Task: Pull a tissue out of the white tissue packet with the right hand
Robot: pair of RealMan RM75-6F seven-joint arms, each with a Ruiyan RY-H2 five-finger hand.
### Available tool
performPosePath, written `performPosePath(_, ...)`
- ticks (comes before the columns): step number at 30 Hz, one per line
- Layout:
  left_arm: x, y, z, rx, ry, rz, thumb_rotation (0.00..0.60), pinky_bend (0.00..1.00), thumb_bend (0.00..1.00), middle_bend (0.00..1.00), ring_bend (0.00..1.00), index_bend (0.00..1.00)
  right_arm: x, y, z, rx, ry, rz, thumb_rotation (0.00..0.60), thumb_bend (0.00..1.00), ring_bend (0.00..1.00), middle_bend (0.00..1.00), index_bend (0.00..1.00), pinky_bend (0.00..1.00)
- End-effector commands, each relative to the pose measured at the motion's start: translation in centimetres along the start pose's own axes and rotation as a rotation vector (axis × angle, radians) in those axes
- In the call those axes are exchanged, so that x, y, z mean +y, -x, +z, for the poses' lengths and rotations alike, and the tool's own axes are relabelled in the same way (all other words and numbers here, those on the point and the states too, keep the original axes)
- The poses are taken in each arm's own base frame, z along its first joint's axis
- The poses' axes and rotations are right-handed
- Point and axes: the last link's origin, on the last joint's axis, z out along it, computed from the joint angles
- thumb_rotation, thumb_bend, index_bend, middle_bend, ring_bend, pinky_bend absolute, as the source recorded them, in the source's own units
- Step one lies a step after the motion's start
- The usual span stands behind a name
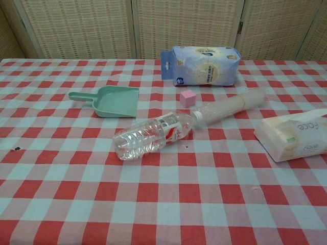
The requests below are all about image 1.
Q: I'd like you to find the blue tissue pack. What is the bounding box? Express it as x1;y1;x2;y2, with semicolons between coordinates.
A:
160;45;241;88

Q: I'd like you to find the red white checkered tablecloth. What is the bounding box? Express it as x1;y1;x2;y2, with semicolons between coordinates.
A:
0;58;327;245

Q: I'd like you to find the white facial tissue pack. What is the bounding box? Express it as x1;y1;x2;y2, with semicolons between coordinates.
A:
253;108;327;163

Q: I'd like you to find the clear plastic water bottle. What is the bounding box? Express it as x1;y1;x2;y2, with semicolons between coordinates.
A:
112;111;203;161

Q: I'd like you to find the pink cube block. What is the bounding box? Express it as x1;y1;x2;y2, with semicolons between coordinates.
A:
179;89;197;107

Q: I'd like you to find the green plastic dustpan scoop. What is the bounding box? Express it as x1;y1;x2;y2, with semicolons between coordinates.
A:
68;86;140;119

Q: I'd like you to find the clear bag of noodles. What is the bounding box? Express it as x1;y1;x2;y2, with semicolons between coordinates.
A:
176;88;267;128

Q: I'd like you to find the woven folding screen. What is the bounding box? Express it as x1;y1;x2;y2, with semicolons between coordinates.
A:
0;0;327;61

